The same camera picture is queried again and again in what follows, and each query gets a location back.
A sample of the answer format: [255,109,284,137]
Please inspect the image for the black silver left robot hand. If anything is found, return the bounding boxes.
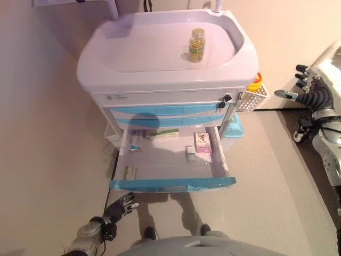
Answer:
[103,192,140,222]

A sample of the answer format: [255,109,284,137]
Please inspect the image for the yellow sharps container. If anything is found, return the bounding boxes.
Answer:
[246,72,264,93]

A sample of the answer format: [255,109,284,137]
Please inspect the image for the blue front cart drawer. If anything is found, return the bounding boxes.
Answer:
[108,105,230,118]
[109,126,237,193]
[110,116,226,129]

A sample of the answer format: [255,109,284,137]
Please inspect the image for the waste bin with blue lid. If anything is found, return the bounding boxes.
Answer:
[222,113,245,139]

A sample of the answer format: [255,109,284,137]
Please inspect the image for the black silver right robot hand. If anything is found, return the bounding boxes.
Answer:
[274,63,335,110]

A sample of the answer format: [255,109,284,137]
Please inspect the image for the white side shelf board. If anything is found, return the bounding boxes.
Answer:
[33,0,119,19]

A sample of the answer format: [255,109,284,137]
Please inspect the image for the cart lock keys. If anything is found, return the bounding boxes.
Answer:
[218,93,233,109]

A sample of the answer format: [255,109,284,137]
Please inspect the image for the red figure medicine box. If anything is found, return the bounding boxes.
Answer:
[193,132,213,154]

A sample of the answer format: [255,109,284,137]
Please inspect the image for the clear yellow capsule bottle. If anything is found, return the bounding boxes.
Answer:
[188,28,206,63]

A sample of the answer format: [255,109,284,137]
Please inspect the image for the silver right robot leg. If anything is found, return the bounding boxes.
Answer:
[199,223,231,239]

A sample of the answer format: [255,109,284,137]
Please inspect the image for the long green white box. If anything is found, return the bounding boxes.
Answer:
[145,129,180,140]

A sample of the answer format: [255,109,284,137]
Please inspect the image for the bed caster wheel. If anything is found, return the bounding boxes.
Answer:
[293,130,311,145]

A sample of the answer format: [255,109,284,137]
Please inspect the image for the grey robot torso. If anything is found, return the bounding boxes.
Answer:
[116,236,288,256]

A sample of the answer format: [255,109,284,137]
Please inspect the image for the white perforated side basket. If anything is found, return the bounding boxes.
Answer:
[236,84,268,113]

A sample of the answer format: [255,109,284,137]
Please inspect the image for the white side bin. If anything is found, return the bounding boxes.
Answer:
[103,122,124,150]

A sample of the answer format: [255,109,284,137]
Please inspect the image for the white medical cart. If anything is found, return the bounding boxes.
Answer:
[76,7,259,193]

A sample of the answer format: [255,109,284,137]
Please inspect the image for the green white medicine box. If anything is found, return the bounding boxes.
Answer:
[125,165,140,182]

